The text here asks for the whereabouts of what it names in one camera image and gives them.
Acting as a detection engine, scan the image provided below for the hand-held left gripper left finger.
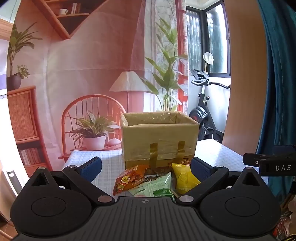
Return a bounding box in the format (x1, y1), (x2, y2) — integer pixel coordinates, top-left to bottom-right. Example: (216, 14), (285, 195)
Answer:
(29, 157), (116, 205)

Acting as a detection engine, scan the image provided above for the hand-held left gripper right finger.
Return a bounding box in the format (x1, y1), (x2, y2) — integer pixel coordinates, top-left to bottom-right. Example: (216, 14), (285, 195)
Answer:
(176, 157), (267, 205)

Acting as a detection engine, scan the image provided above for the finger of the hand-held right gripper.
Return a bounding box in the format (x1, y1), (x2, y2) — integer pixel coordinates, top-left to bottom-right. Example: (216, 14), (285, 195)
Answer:
(242, 152), (275, 166)

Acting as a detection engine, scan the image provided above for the yellow snack packet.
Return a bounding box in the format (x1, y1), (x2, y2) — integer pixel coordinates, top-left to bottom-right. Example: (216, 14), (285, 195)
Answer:
(171, 163), (201, 194)

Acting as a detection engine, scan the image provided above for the plastic-lined cardboard box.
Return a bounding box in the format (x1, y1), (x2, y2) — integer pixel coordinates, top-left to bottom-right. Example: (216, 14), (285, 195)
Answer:
(120, 111), (200, 171)

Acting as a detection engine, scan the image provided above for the red-orange snack packet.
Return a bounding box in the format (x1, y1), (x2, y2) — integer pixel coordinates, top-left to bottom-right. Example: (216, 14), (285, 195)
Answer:
(168, 158), (192, 168)

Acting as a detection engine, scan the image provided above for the orange snack packet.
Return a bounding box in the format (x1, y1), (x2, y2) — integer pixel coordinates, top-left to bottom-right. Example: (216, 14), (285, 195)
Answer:
(112, 164), (151, 195)

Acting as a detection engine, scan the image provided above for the green snack packet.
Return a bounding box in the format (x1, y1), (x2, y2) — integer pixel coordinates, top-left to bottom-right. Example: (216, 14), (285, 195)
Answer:
(128, 173), (176, 202)

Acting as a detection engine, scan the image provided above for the black exercise bike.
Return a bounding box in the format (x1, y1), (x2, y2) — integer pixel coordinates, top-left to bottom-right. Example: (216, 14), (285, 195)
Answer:
(188, 68), (232, 142)

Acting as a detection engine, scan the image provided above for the colourful printed bag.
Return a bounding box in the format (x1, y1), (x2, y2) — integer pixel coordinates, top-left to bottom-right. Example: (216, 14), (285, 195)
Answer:
(276, 193), (296, 240)

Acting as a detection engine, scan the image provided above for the teal curtain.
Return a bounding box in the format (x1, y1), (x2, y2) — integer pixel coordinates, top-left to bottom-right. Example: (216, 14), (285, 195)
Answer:
(255, 0), (296, 202)

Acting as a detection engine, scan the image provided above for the wooden panel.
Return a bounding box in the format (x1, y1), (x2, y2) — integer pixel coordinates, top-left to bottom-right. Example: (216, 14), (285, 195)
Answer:
(222, 0), (273, 156)

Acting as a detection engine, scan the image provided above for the white appliance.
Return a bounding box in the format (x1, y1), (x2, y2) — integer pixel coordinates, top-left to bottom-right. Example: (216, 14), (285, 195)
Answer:
(0, 93), (30, 223)

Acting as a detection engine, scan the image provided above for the white cloth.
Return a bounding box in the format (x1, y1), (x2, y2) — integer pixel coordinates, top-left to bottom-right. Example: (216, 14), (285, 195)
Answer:
(203, 52), (214, 66)

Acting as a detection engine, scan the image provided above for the dark-framed window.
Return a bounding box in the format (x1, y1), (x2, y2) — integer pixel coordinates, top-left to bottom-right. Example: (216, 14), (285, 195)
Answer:
(186, 6), (232, 78)

